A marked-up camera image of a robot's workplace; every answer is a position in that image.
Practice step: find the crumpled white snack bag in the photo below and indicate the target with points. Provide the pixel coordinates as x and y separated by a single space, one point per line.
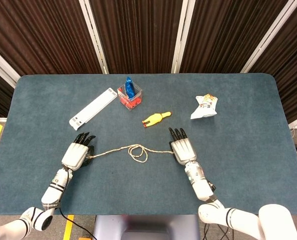
204 107

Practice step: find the red plastic pieces pile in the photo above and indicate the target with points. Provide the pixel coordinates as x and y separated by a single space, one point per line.
132 103

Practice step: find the long white plastic bracket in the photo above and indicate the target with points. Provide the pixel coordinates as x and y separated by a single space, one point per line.
93 108

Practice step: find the clear plastic square box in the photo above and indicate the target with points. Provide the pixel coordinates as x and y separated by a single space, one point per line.
138 96

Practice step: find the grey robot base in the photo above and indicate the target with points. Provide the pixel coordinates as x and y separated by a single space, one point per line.
148 227

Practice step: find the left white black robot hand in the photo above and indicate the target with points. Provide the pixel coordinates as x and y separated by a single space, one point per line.
74 156

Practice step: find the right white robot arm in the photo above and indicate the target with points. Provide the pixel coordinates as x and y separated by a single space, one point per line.
201 182

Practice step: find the teal felt table cover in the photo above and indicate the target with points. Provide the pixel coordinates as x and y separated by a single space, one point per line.
148 185

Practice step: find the blue foil packet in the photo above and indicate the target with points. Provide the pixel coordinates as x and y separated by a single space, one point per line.
129 87

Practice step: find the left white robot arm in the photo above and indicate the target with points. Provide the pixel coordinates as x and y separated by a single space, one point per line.
54 187

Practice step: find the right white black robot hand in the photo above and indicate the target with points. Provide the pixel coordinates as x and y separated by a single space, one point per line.
183 151

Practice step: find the yellow rubber chicken toy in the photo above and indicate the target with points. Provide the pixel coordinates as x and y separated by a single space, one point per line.
154 118

